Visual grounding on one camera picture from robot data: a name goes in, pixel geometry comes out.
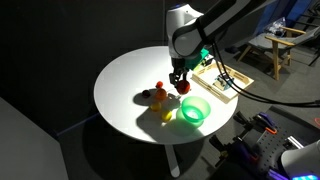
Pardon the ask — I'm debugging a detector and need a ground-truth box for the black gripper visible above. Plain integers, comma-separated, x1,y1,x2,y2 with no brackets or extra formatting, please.
168,56,189,87

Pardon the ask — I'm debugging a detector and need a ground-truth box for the big red tomato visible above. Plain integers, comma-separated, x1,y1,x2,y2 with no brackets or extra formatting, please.
176,79,192,96

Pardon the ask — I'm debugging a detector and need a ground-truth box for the yellow apple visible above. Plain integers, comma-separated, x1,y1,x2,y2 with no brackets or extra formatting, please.
150,101,163,113

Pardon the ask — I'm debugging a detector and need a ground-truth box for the white robot base blue light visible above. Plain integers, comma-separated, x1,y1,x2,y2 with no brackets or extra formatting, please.
280,139,320,180

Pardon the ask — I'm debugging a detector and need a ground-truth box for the green plastic bowl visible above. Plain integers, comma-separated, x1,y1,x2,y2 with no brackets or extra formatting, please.
175,95,212,129

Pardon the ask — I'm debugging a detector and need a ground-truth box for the orange fruit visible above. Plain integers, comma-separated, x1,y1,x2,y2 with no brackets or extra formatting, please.
154,87,168,102

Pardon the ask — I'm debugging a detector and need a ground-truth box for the wooden tray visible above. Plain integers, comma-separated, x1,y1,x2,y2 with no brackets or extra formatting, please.
190,60,255,104

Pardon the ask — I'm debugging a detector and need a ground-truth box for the black white patterned cube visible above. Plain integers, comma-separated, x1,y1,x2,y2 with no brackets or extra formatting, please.
203,54,215,67

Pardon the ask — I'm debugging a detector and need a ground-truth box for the yellow lemon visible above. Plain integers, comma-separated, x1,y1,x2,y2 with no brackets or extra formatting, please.
161,109,173,123

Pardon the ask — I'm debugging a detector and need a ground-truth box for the white table leg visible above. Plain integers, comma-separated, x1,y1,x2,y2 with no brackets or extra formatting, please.
164,143,181,179

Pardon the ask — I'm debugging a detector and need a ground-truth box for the purple orange spring clamp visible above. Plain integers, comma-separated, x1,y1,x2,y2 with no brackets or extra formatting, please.
209,134,261,163
234,111,279,135

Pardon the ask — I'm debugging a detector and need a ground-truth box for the wooden armchair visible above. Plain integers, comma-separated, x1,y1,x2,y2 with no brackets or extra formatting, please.
237,24,320,81

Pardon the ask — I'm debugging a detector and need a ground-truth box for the clear plastic bag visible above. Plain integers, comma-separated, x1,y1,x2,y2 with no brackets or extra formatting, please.
267,16,289,37

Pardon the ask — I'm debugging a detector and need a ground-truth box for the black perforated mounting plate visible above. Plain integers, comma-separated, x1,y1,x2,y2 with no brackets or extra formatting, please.
216,106,320,180

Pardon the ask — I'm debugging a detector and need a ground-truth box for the blue fabric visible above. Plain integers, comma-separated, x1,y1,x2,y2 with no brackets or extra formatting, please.
254,0,316,34

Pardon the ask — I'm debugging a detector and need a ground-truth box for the grey cabinet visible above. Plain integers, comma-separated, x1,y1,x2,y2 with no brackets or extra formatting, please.
0,96,70,180

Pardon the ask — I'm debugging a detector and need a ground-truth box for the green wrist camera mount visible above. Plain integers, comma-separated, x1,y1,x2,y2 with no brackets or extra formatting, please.
185,47,211,70

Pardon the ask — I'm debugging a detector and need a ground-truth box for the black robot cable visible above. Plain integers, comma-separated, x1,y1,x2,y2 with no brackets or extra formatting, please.
209,19,320,108

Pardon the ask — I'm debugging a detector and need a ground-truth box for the silver aluminium rail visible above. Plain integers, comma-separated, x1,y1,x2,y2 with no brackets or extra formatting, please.
286,135,305,150
266,168,289,180

